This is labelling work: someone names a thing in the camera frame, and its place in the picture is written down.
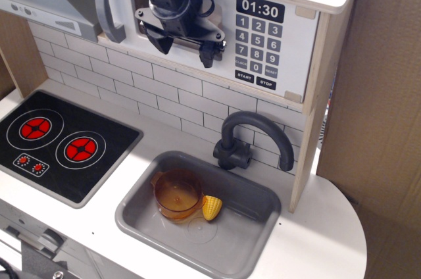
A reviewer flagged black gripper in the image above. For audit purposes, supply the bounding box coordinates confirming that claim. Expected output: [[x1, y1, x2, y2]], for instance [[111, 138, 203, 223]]
[[134, 2, 226, 68]]

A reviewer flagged white toy microwave door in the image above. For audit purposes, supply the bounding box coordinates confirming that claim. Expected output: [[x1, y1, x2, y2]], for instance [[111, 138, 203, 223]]
[[95, 0, 320, 103]]

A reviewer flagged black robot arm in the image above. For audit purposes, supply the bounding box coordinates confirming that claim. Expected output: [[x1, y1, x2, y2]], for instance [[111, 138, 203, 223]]
[[133, 0, 226, 68]]

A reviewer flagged white wooden microwave cabinet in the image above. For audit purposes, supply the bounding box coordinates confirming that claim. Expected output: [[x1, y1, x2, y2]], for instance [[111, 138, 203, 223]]
[[98, 0, 353, 211]]

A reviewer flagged dark grey toy faucet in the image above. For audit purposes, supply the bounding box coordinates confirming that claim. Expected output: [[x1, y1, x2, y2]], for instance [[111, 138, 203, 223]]
[[213, 111, 294, 172]]

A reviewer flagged orange transparent toy pot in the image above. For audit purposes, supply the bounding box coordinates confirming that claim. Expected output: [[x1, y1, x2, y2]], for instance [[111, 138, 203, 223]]
[[151, 168, 207, 221]]

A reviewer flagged yellow toy corn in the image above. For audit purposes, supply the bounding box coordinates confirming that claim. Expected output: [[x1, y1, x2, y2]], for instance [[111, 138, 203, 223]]
[[202, 195, 223, 221]]

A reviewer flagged black toy stovetop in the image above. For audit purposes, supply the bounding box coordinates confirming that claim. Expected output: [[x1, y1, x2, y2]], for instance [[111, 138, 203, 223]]
[[1, 91, 143, 209]]

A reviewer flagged grey toy sink basin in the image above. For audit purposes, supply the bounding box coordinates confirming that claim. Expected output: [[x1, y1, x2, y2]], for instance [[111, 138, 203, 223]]
[[115, 151, 281, 278]]

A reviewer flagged brown cardboard box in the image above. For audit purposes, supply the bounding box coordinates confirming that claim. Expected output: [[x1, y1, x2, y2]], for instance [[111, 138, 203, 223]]
[[317, 0, 420, 278]]

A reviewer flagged grey oven knob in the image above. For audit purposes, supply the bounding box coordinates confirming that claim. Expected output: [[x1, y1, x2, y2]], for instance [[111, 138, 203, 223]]
[[38, 228, 64, 253]]

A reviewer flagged black cable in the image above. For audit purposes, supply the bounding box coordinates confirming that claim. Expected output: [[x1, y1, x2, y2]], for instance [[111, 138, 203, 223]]
[[0, 257, 19, 279]]

